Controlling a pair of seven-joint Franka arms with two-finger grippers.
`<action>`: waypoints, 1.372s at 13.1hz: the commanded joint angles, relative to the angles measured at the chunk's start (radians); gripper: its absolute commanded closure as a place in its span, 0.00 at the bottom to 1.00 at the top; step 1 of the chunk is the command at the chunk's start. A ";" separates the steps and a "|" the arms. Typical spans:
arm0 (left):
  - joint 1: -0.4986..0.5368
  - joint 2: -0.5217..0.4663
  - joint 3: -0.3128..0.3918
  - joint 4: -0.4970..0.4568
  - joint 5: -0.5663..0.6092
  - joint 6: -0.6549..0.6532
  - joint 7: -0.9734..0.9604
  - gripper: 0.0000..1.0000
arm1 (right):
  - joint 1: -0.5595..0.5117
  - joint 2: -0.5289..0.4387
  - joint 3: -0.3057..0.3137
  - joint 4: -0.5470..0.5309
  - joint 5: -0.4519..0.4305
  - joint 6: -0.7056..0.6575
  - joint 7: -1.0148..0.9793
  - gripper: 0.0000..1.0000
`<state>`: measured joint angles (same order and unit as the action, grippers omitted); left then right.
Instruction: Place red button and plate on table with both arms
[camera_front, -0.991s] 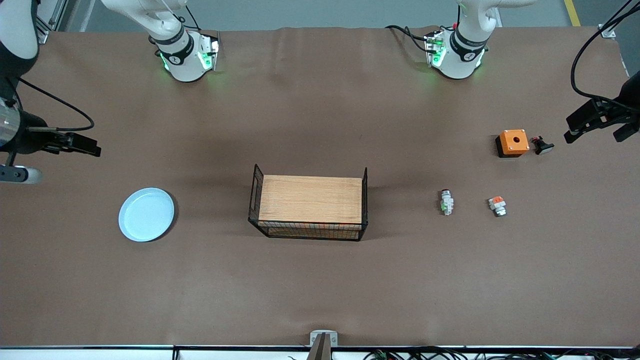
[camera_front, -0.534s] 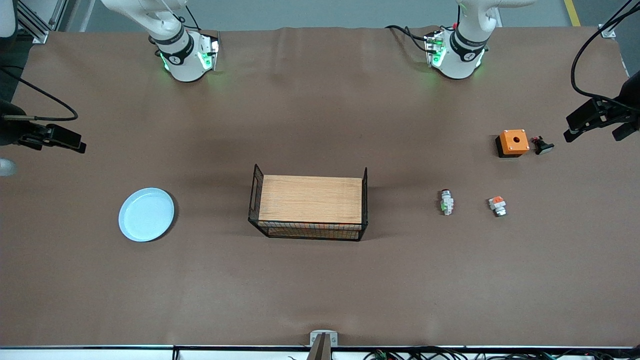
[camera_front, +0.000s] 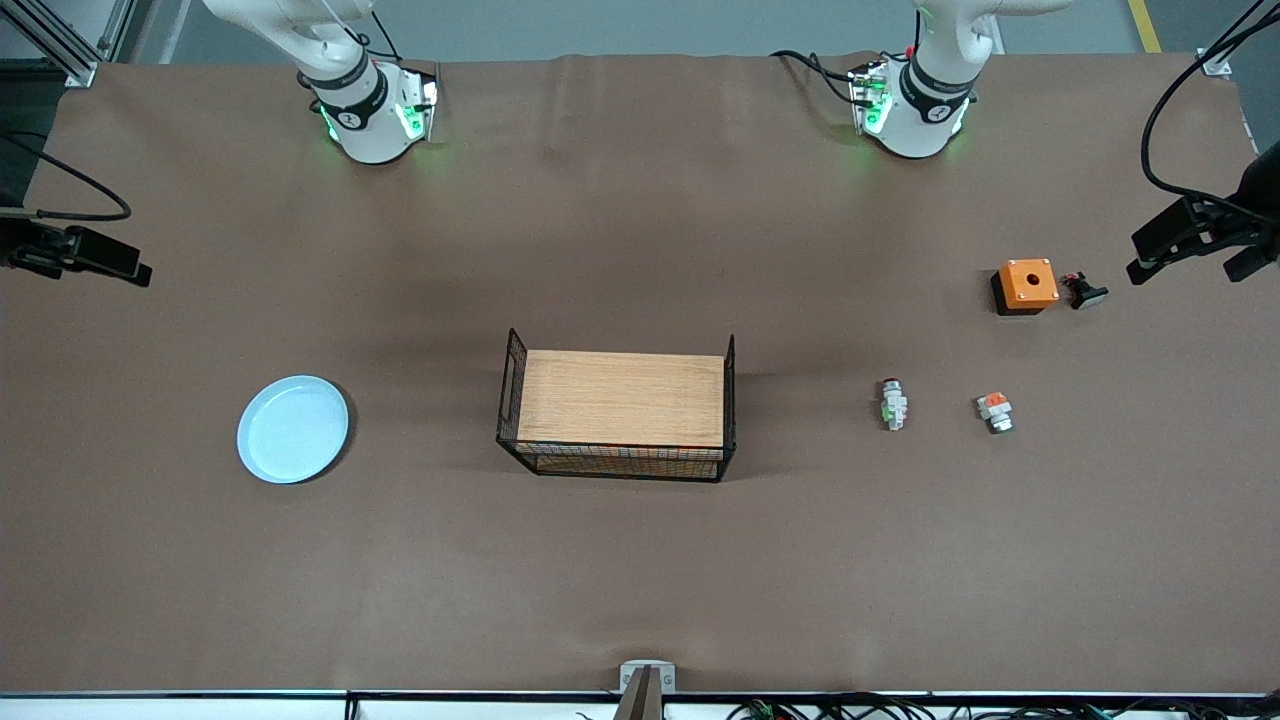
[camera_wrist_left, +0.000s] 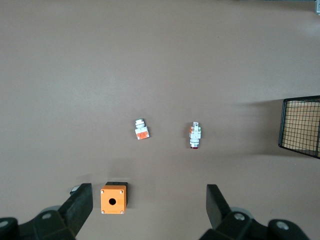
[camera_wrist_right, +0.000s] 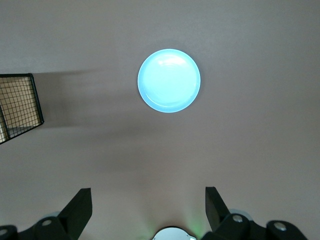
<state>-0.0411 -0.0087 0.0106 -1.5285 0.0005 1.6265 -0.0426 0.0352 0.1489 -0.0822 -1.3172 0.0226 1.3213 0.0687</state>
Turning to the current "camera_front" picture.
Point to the orange button enclosure box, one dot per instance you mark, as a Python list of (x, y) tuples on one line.
[(1027, 284)]

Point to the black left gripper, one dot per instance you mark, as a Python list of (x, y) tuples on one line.
[(1262, 190)]

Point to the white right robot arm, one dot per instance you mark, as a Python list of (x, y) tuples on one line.
[(340, 70)]

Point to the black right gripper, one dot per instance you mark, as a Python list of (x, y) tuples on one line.
[(14, 243)]

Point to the white orange green switch block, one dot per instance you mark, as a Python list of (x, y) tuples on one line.
[(995, 411)]

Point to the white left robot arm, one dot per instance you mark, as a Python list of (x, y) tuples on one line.
[(935, 80)]

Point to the light blue round plate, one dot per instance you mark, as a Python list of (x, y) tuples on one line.
[(292, 428)]

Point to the light wooden board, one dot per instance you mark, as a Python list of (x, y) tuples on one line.
[(620, 398)]

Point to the grey table edge bracket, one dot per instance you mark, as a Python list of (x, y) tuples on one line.
[(646, 685)]

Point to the metal corner bracket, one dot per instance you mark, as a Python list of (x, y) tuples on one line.
[(1212, 62)]

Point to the brown table mat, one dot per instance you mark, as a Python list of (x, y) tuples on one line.
[(250, 580)]

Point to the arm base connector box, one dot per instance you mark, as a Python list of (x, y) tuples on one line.
[(415, 100), (868, 96)]

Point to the black push button head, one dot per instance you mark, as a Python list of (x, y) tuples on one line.
[(1086, 294)]

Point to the aluminium frame profile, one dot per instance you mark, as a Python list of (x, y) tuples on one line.
[(60, 40)]

